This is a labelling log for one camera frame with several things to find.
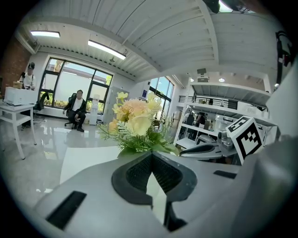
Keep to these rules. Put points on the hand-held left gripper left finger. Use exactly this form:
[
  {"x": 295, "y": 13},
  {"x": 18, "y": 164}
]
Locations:
[{"x": 130, "y": 183}]

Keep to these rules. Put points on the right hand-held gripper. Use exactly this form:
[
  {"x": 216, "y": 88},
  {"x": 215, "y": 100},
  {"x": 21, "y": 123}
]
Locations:
[{"x": 246, "y": 139}]

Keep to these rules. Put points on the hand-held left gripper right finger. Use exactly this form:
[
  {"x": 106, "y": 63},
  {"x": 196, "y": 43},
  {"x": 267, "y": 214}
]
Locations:
[{"x": 179, "y": 183}]

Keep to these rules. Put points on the yellow artificial flowers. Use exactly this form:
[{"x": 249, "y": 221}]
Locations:
[{"x": 137, "y": 111}]

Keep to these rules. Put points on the white shelf unit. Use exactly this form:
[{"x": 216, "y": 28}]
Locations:
[{"x": 232, "y": 89}]

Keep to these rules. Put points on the tall glass window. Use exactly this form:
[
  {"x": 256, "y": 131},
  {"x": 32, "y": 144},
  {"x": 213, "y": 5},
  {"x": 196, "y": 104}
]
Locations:
[{"x": 166, "y": 90}]

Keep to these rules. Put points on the grey lockers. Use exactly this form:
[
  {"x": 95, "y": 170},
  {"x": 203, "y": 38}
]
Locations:
[{"x": 108, "y": 109}]

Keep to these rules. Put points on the white water dispenser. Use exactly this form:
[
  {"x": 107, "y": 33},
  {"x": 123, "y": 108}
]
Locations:
[{"x": 94, "y": 114}]

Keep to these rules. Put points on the black office chair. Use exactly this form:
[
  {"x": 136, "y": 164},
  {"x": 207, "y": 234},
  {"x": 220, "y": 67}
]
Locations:
[{"x": 72, "y": 96}]

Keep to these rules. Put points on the large black framed window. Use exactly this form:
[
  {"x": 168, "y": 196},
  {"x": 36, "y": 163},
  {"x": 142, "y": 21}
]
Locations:
[{"x": 69, "y": 83}]

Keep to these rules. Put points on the black chair with jacket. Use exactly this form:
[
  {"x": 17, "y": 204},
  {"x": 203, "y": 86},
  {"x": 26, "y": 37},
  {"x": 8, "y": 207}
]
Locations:
[{"x": 42, "y": 101}]

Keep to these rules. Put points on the long ceiling light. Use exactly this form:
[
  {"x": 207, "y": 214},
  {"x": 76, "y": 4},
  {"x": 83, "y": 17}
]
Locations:
[
  {"x": 225, "y": 7},
  {"x": 45, "y": 34},
  {"x": 107, "y": 49}
]

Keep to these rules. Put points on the white side table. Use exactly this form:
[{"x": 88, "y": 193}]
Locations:
[{"x": 14, "y": 109}]

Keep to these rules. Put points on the white printer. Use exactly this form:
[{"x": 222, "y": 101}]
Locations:
[{"x": 18, "y": 96}]

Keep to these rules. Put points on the small tan box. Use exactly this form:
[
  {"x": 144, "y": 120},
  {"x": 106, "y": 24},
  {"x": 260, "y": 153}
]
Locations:
[{"x": 18, "y": 84}]

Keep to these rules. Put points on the grey wall-mounted unit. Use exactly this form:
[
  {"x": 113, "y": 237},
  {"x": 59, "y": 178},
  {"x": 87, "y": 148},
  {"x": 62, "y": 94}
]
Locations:
[{"x": 202, "y": 75}]

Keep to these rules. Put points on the blue wall poster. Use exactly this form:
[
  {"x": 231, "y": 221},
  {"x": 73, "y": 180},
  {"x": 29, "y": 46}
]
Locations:
[{"x": 144, "y": 93}]

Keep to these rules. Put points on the black head-worn camera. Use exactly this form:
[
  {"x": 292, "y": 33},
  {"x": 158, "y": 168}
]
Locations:
[{"x": 211, "y": 5}]

